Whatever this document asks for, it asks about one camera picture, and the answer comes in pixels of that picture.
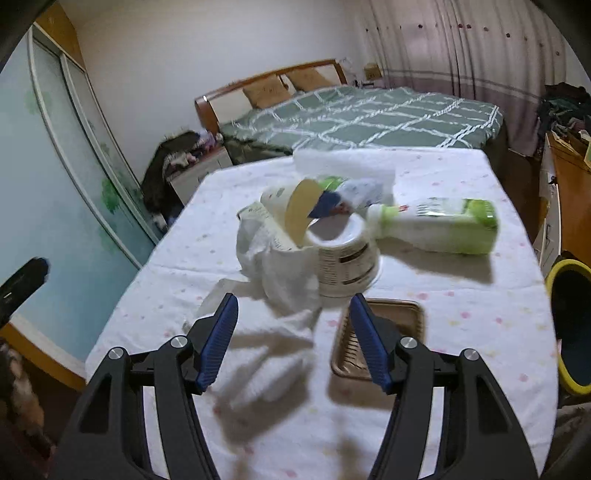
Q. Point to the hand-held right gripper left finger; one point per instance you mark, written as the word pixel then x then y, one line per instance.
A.
pixel 220 341

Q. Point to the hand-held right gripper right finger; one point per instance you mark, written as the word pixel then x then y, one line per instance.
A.
pixel 367 341

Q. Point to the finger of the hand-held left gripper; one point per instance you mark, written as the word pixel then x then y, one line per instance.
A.
pixel 25 281

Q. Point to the printed paper cup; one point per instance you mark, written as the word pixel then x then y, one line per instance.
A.
pixel 344 265

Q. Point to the white cloth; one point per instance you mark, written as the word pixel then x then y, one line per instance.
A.
pixel 341 161
pixel 277 277

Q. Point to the small white bottle blue label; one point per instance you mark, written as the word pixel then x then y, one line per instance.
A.
pixel 358 191

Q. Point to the yellow rimmed trash bin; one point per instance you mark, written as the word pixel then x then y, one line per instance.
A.
pixel 572 323

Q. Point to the brown plastic tray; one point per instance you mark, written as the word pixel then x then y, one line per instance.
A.
pixel 406 323

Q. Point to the white floral tablecloth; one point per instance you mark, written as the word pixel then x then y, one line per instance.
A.
pixel 438 323

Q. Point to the leaf print sliding wardrobe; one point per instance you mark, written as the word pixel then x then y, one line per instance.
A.
pixel 60 184

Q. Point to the mottled brown fleece cloth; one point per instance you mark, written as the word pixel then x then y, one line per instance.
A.
pixel 18 392

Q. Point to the green and white bottle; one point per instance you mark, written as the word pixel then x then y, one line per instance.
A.
pixel 443 226

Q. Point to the tan round lid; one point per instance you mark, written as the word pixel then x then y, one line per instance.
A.
pixel 302 203

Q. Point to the white nightstand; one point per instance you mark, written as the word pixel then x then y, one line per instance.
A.
pixel 194 177

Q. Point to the dark clothes heap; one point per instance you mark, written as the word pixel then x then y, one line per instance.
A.
pixel 161 175

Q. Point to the green plaid bedspread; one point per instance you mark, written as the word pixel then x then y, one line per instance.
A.
pixel 360 115

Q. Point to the wooden bed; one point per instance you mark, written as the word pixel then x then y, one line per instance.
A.
pixel 207 108

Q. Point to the brown pillow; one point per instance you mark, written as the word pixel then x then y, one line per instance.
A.
pixel 309 79
pixel 267 90

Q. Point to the wooden desk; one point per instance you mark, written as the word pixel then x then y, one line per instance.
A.
pixel 572 184

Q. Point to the small tan box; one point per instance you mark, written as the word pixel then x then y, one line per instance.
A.
pixel 372 71

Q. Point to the pile of mixed clothes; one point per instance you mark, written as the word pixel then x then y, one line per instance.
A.
pixel 563 106

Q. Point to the striped pink curtain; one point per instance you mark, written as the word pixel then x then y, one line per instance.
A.
pixel 461 46

